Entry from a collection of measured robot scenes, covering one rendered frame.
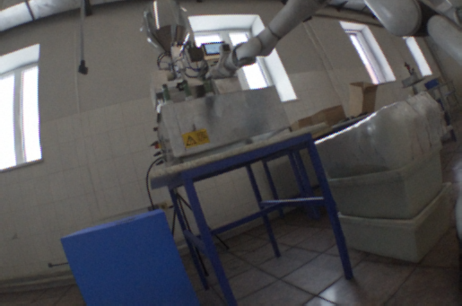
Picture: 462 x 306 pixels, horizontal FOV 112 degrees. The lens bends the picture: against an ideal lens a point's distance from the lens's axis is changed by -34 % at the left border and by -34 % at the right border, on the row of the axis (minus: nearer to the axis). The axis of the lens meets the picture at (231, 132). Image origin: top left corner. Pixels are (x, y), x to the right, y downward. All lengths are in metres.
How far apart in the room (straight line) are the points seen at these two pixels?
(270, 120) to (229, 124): 0.21
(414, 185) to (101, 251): 1.33
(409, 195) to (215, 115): 0.89
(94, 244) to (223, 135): 0.74
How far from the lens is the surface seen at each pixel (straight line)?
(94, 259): 1.11
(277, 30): 0.74
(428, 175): 1.17
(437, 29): 0.84
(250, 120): 1.08
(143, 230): 1.05
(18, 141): 3.59
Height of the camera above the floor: 0.66
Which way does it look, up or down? 10 degrees up
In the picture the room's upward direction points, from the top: 19 degrees counter-clockwise
